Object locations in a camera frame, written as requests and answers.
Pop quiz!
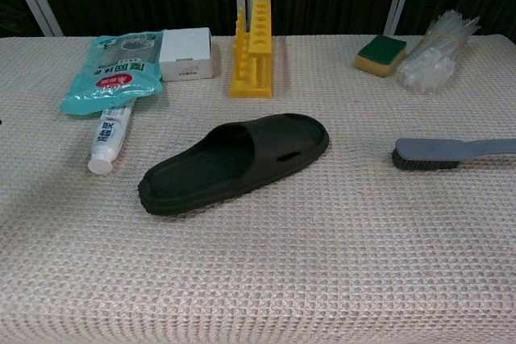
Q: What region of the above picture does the black slipper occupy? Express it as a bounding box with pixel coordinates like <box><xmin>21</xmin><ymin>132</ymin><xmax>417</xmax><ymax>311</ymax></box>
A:
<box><xmin>138</xmin><ymin>113</ymin><xmax>331</xmax><ymax>217</ymax></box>

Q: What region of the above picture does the grey scrub brush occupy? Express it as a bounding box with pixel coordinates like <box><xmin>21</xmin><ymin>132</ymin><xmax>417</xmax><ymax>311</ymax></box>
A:
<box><xmin>390</xmin><ymin>137</ymin><xmax>516</xmax><ymax>171</ymax></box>

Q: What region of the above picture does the yellow test tube rack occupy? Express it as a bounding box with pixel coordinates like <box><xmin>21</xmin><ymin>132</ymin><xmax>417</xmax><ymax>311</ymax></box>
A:
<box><xmin>228</xmin><ymin>0</ymin><xmax>274</xmax><ymax>99</ymax></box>

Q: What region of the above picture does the beige waffle table cloth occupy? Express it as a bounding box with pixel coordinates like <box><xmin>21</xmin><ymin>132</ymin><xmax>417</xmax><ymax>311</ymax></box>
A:
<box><xmin>0</xmin><ymin>33</ymin><xmax>516</xmax><ymax>344</ymax></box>

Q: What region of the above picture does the white cardboard box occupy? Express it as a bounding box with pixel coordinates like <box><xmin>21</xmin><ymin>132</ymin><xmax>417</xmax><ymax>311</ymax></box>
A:
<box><xmin>158</xmin><ymin>27</ymin><xmax>214</xmax><ymax>82</ymax></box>

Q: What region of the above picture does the white toothpaste tube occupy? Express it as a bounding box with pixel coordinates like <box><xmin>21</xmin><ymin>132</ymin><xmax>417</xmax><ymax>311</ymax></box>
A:
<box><xmin>87</xmin><ymin>102</ymin><xmax>136</xmax><ymax>176</ymax></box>

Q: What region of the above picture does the teal plastic pouch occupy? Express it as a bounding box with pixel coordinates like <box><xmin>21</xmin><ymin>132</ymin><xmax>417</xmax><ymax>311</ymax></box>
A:
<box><xmin>60</xmin><ymin>29</ymin><xmax>167</xmax><ymax>116</ymax></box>

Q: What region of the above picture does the green yellow sponge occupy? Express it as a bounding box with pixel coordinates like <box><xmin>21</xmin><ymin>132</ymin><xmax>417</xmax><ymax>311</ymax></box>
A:
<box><xmin>354</xmin><ymin>35</ymin><xmax>407</xmax><ymax>78</ymax></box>

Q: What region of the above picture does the bundle of clear plastic tubes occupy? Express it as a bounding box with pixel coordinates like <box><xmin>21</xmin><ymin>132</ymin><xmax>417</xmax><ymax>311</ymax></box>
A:
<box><xmin>395</xmin><ymin>11</ymin><xmax>481</xmax><ymax>93</ymax></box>

